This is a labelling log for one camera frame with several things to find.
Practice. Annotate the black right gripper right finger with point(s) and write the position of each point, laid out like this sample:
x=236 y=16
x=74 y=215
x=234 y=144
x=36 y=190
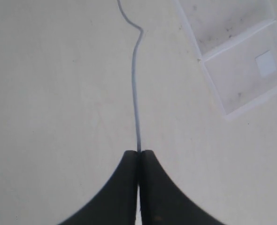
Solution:
x=162 y=202

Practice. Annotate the clear plastic hinged case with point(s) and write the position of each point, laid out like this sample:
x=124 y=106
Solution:
x=236 y=46

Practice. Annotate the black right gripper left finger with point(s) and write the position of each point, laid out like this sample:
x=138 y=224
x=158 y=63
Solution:
x=116 y=202

